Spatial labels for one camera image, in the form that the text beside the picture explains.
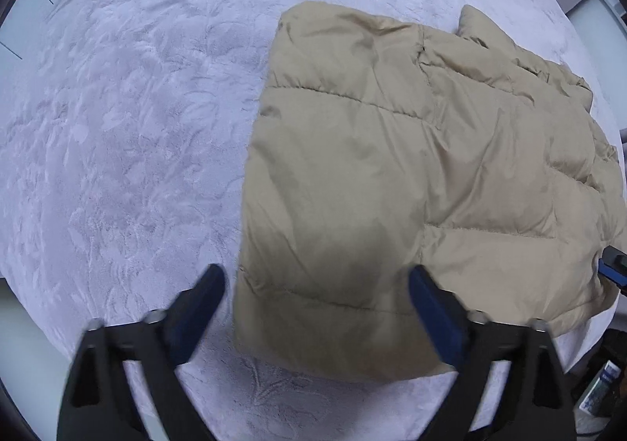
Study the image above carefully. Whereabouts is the lavender bed blanket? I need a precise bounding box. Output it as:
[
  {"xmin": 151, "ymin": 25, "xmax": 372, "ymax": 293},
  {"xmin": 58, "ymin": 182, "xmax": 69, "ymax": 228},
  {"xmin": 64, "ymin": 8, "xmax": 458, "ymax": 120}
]
[{"xmin": 1, "ymin": 0, "xmax": 625, "ymax": 440}]

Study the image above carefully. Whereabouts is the beige puffer jacket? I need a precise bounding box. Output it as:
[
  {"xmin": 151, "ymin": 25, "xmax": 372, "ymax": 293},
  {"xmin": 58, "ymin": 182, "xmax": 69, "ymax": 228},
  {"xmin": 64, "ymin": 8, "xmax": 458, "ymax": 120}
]
[{"xmin": 233, "ymin": 2, "xmax": 626, "ymax": 381}]

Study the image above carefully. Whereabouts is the blue white box on floor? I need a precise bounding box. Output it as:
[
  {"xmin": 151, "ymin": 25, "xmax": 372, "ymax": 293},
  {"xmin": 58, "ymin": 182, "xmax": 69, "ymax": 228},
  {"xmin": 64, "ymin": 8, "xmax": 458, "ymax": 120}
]
[{"xmin": 575, "ymin": 360, "xmax": 622, "ymax": 417}]

